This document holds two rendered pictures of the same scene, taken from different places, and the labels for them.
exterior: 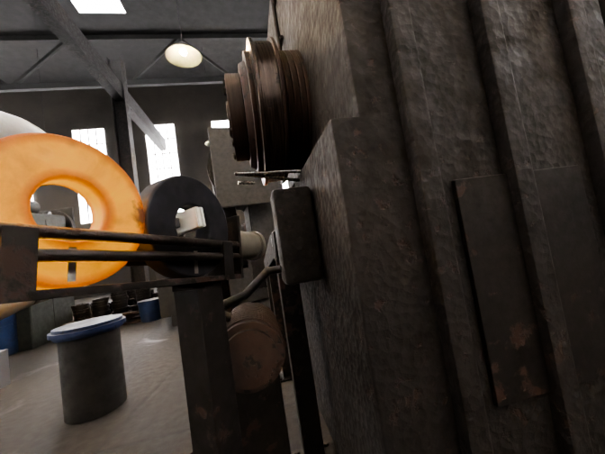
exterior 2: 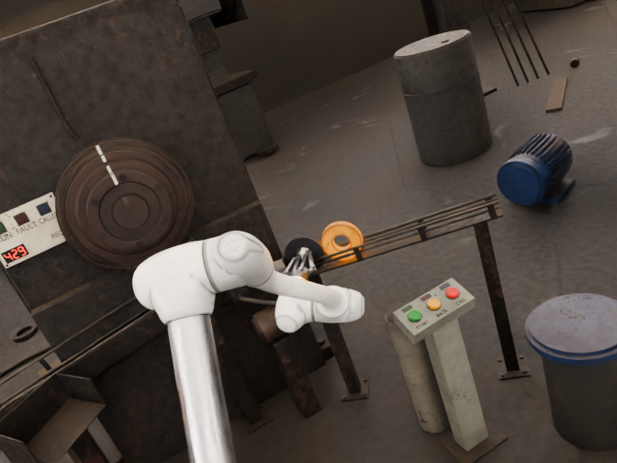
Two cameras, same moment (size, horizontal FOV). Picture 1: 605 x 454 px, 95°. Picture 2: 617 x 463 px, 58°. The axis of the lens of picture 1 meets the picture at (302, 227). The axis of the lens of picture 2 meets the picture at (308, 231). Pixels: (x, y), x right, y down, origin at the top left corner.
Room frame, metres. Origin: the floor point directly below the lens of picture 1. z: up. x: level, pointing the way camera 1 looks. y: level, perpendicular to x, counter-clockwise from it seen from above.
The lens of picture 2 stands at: (0.60, 2.08, 1.62)
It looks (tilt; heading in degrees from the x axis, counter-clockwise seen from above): 24 degrees down; 263
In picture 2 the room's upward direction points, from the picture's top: 20 degrees counter-clockwise
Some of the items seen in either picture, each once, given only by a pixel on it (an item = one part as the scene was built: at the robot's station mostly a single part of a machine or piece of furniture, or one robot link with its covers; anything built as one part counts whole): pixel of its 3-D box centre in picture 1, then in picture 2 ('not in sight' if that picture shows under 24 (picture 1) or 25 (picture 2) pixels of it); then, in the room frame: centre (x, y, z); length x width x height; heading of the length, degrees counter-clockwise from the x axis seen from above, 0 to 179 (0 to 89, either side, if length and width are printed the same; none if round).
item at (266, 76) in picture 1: (264, 117); (127, 204); (0.95, 0.07, 1.11); 0.47 x 0.06 x 0.47; 11
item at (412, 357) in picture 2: not in sight; (419, 369); (0.21, 0.52, 0.26); 0.12 x 0.12 x 0.52
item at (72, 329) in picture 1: (93, 364); not in sight; (1.44, 1.16, 0.22); 0.32 x 0.32 x 0.43
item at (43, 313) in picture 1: (30, 278); not in sight; (3.29, 3.30, 0.75); 0.70 x 0.48 x 1.50; 11
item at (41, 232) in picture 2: not in sight; (28, 230); (1.30, 0.03, 1.15); 0.26 x 0.02 x 0.18; 11
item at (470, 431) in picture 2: not in sight; (454, 375); (0.14, 0.67, 0.31); 0.24 x 0.16 x 0.62; 11
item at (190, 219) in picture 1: (182, 222); not in sight; (0.42, 0.18, 0.71); 0.07 x 0.01 x 0.03; 66
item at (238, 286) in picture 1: (210, 280); not in sight; (3.52, 1.25, 0.39); 1.03 x 0.83 x 0.79; 105
